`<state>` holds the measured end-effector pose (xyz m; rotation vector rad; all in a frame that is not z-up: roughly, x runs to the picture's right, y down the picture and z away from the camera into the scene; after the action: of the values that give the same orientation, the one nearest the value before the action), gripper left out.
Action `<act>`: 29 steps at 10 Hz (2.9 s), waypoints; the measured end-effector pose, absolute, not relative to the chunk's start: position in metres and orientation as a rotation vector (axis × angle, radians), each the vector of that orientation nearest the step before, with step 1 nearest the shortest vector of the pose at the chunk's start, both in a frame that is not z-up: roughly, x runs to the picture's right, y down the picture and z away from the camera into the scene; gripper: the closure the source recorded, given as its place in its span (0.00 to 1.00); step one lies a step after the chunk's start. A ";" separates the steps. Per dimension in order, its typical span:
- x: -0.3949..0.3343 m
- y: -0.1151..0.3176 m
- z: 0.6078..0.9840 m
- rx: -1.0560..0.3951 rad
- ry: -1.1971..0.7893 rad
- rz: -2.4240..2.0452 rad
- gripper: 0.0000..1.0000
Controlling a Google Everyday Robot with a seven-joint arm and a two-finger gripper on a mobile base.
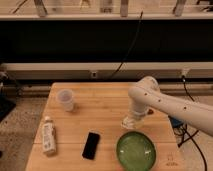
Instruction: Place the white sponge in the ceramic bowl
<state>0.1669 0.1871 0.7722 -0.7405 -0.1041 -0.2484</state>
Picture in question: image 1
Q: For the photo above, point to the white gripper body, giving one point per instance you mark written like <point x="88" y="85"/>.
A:
<point x="132" y="122"/>

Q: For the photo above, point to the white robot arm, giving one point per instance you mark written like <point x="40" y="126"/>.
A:
<point x="145" y="94"/>

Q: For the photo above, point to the green ceramic bowl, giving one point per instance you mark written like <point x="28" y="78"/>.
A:
<point x="135" y="152"/>

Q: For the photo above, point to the black smartphone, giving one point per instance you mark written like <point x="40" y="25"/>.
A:
<point x="91" y="144"/>

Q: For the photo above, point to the clear plastic cup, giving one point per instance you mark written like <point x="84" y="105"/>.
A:
<point x="66" y="99"/>

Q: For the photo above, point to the white plastic bottle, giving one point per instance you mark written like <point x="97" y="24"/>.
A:
<point x="48" y="137"/>

